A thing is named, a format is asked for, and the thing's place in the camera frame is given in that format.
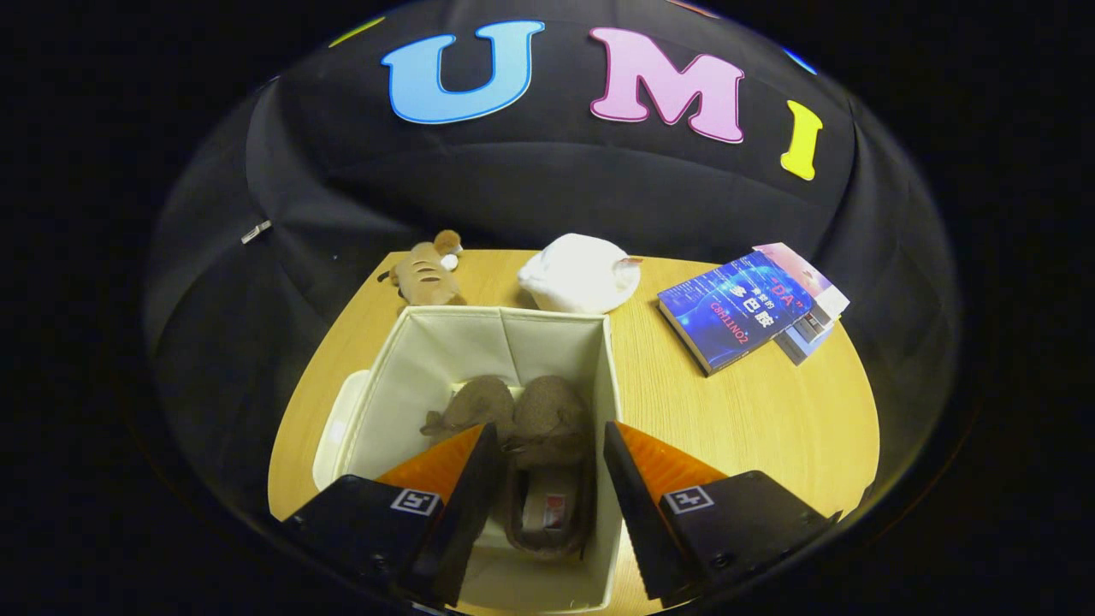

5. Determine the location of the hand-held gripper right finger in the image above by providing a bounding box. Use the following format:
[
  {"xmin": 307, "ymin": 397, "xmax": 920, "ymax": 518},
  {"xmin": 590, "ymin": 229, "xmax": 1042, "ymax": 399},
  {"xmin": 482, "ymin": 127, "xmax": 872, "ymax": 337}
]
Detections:
[{"xmin": 603, "ymin": 420, "xmax": 843, "ymax": 607}]

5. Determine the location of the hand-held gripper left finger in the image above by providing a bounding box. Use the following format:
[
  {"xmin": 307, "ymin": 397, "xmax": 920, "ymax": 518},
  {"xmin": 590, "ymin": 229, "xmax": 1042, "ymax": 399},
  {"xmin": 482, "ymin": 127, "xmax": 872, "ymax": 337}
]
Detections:
[{"xmin": 281, "ymin": 422, "xmax": 503, "ymax": 608}]

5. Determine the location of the brown fuzzy shoe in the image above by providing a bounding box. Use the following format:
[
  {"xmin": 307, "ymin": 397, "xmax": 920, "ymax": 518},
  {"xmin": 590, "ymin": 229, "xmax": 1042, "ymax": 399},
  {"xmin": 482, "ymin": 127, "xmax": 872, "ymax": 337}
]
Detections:
[
  {"xmin": 503, "ymin": 375, "xmax": 598, "ymax": 561},
  {"xmin": 419, "ymin": 375, "xmax": 517, "ymax": 447}
]

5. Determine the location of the grey and cream storage box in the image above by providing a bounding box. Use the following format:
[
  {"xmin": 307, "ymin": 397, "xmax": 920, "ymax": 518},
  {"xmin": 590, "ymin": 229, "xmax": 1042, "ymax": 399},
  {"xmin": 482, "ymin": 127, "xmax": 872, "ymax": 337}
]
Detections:
[{"xmin": 312, "ymin": 305, "xmax": 623, "ymax": 613}]

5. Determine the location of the dark blue book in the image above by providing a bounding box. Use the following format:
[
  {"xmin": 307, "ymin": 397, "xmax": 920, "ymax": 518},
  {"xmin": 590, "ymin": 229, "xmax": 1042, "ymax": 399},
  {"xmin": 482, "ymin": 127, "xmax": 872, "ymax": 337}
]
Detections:
[{"xmin": 657, "ymin": 250, "xmax": 816, "ymax": 377}]

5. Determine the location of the light blue book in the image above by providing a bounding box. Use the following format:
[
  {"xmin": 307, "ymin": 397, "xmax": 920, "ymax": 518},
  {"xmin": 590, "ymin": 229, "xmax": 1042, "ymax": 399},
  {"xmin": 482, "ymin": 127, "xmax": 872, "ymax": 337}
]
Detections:
[{"xmin": 774, "ymin": 321, "xmax": 835, "ymax": 367}]

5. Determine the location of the white plush toy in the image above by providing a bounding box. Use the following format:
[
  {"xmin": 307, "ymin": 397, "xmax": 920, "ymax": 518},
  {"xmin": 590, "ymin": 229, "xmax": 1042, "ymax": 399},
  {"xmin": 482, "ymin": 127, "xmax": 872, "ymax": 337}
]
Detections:
[{"xmin": 517, "ymin": 233, "xmax": 642, "ymax": 316}]

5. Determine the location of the brown striped plush toy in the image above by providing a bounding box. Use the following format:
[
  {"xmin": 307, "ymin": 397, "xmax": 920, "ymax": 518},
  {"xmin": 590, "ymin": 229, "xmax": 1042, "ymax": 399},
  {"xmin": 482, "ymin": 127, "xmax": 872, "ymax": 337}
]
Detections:
[{"xmin": 377, "ymin": 229, "xmax": 468, "ymax": 307}]

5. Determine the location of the white book with red print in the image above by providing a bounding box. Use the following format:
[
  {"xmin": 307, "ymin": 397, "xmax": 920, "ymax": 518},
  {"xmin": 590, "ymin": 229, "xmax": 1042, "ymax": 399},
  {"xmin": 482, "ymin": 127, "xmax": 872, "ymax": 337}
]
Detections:
[{"xmin": 796, "ymin": 299, "xmax": 838, "ymax": 345}]

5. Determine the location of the pink cover book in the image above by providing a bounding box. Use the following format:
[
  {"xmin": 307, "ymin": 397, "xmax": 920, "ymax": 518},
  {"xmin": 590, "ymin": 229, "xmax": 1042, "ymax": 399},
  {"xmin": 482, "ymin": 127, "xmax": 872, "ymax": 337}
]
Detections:
[{"xmin": 753, "ymin": 242, "xmax": 851, "ymax": 322}]

